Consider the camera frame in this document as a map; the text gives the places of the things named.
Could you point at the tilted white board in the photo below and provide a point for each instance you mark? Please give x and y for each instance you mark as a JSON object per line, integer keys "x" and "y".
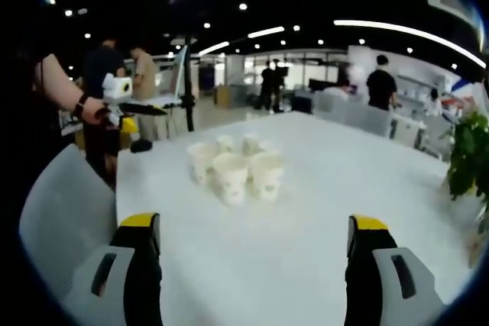
{"x": 179, "y": 72}

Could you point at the green potted plant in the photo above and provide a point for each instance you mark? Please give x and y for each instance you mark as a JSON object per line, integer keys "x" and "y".
{"x": 468, "y": 150}

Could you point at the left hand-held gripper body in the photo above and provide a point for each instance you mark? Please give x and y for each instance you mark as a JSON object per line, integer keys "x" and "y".
{"x": 120, "y": 89}

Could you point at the person's left hand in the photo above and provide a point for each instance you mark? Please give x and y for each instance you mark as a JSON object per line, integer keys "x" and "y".
{"x": 95, "y": 112}

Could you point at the white table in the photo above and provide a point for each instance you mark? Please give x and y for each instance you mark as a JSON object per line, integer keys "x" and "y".
{"x": 305, "y": 173}

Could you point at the white paper cup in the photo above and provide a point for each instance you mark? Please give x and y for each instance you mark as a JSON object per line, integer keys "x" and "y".
{"x": 224, "y": 144}
{"x": 250, "y": 144}
{"x": 198, "y": 162}
{"x": 267, "y": 175}
{"x": 229, "y": 181}

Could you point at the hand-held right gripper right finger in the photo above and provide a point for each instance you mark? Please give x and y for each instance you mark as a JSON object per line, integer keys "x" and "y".
{"x": 397, "y": 280}

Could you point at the small black object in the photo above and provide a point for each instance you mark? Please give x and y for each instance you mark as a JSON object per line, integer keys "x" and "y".
{"x": 141, "y": 145}

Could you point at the black wristband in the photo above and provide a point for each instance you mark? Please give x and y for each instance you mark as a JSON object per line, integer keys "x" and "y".
{"x": 81, "y": 106}

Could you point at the black stand pole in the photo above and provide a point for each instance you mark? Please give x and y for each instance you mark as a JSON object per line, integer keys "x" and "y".
{"x": 188, "y": 85}

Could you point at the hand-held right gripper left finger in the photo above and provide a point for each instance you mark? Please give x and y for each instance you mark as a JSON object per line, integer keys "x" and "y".
{"x": 114, "y": 276}

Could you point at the grey chair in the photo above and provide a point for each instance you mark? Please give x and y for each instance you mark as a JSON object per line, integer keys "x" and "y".
{"x": 65, "y": 211}
{"x": 368, "y": 120}

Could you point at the long ceiling light strip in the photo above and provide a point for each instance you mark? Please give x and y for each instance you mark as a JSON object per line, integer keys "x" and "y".
{"x": 412, "y": 36}

